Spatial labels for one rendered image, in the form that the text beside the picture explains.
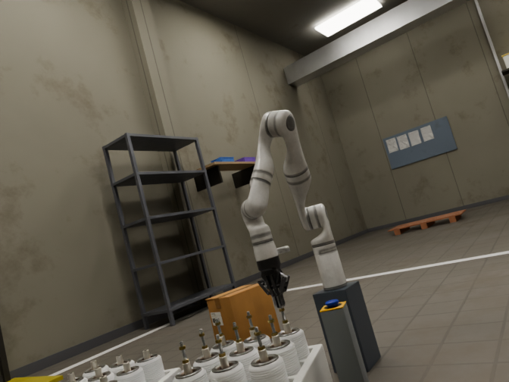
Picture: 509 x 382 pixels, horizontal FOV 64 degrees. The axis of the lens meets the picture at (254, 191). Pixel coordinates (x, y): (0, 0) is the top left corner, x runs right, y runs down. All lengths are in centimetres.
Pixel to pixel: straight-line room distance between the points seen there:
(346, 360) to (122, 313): 334
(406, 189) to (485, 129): 194
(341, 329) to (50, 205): 336
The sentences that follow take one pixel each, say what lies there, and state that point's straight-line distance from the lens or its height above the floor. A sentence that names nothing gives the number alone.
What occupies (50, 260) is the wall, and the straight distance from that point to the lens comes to 409.
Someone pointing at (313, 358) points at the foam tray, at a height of 18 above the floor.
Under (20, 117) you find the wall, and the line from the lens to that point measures 440.
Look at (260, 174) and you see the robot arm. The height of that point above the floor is 76.
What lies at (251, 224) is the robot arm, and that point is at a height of 61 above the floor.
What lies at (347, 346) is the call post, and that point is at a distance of 127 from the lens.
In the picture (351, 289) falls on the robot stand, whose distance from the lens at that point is 163.
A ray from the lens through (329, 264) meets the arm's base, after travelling 162.
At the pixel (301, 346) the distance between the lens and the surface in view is 136.
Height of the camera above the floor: 57
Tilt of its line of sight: 6 degrees up
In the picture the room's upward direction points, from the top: 15 degrees counter-clockwise
